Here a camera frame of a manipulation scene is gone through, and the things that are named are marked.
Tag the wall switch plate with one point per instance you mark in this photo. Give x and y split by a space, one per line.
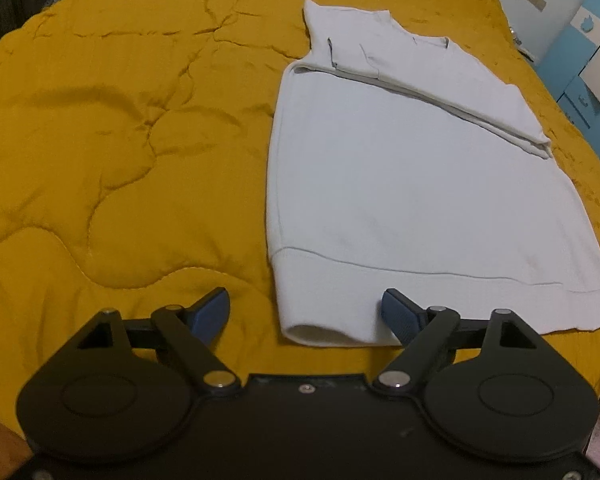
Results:
536 0

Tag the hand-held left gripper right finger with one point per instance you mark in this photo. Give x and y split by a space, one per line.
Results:
397 314

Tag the blue drawer cabinet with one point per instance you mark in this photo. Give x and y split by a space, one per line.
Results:
577 97

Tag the mustard yellow quilt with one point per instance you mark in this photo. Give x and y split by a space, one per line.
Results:
120 135

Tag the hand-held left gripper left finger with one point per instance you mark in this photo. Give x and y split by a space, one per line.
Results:
211 311

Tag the white printed sweatshirt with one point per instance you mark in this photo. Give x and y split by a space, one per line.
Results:
405 185

